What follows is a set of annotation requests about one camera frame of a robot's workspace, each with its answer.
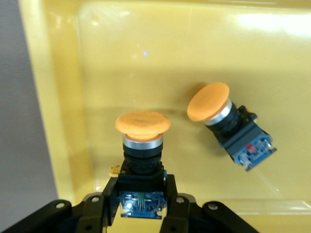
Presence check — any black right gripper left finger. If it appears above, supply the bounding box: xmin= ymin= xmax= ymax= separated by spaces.
xmin=0 ymin=175 xmax=121 ymax=233

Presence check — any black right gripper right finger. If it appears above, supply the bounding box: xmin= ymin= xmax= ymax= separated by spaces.
xmin=159 ymin=173 xmax=259 ymax=233

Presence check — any yellow mushroom push button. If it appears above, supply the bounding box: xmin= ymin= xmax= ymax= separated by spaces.
xmin=186 ymin=82 xmax=277 ymax=172
xmin=109 ymin=111 xmax=172 ymax=220

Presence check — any yellow plastic tray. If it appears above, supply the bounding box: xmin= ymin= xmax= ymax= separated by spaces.
xmin=18 ymin=0 xmax=311 ymax=233

